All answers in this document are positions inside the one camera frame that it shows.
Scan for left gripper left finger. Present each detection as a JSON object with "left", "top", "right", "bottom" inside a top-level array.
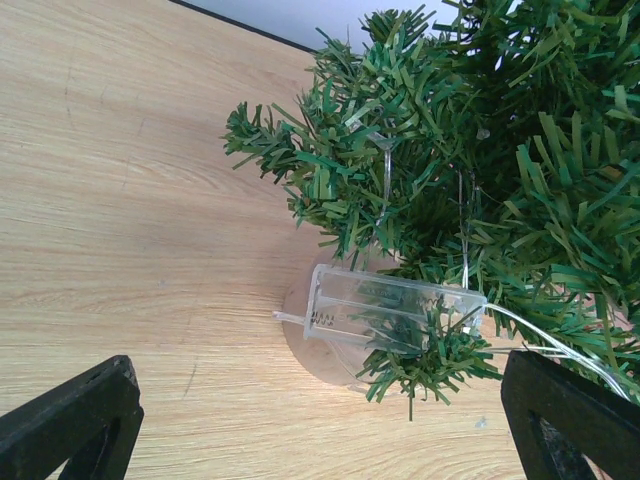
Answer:
[{"left": 1, "top": 355, "right": 144, "bottom": 479}]

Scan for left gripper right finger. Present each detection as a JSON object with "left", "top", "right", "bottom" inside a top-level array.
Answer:
[{"left": 501, "top": 351, "right": 639, "bottom": 479}]

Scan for clear battery box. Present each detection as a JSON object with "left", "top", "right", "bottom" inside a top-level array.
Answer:
[{"left": 303, "top": 264, "right": 488, "bottom": 356}]

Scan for small green christmas tree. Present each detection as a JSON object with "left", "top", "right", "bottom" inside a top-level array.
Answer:
[{"left": 219, "top": 0, "right": 640, "bottom": 421}]

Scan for clear string lights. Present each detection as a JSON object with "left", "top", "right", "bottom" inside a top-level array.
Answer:
[{"left": 275, "top": 106, "right": 639, "bottom": 402}]

